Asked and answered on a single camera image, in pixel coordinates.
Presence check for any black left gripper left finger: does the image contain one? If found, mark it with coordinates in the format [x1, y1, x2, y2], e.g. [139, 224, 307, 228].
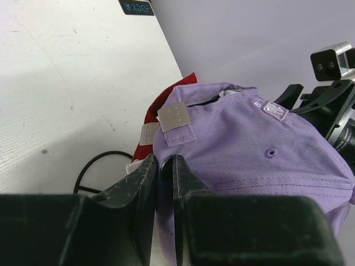
[1, 155, 157, 265]

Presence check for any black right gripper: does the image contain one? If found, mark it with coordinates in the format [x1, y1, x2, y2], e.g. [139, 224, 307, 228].
[273, 80, 355, 156]

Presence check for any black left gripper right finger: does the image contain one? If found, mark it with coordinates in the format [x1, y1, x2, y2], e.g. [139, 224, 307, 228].
[163, 155, 344, 265]

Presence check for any red baseball cap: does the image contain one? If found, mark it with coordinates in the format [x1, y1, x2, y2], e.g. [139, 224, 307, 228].
[131, 73, 197, 162]

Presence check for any purple baseball cap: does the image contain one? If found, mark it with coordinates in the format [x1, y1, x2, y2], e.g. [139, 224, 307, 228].
[151, 81, 355, 264]

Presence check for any white baseball cap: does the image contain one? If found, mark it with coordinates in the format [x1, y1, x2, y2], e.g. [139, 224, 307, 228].
[125, 160, 142, 175]

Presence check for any black wire hat stand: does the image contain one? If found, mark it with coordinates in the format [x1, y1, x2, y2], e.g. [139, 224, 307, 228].
[73, 150, 133, 195]

